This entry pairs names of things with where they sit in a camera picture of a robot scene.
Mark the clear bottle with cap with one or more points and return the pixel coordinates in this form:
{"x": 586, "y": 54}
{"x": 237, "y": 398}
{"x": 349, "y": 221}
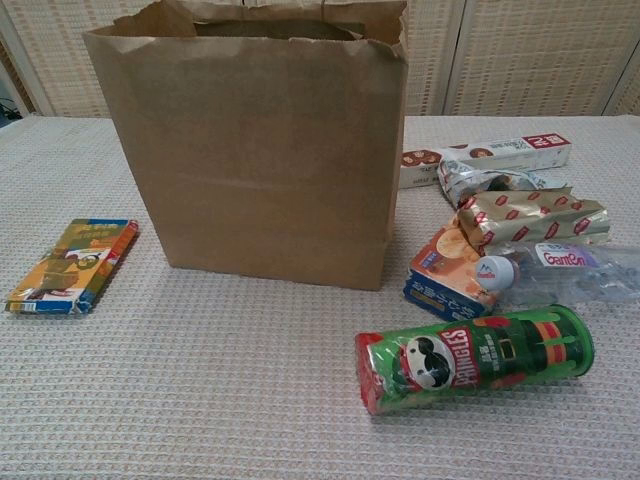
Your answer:
{"x": 575, "y": 280}

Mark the brown paper shopping bag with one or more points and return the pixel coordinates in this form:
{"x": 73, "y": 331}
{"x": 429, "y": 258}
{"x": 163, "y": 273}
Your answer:
{"x": 250, "y": 150}

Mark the long white cookie box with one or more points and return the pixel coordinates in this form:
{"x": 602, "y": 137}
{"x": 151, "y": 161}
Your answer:
{"x": 500, "y": 155}

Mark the orange blue biscuit box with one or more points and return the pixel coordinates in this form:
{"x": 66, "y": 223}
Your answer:
{"x": 440, "y": 270}

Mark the silver foil wrapper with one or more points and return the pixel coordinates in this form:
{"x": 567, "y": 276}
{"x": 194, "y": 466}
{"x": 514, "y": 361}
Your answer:
{"x": 540, "y": 215}

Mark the woven folding screen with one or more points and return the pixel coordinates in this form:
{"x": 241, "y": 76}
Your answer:
{"x": 525, "y": 60}

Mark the silver white snack bag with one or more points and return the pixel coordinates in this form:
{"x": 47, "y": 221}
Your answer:
{"x": 460, "y": 180}

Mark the green Pringles can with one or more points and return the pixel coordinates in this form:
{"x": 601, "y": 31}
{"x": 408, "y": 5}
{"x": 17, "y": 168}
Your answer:
{"x": 475, "y": 360}

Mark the yellow green snack box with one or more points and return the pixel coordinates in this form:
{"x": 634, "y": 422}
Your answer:
{"x": 65, "y": 265}

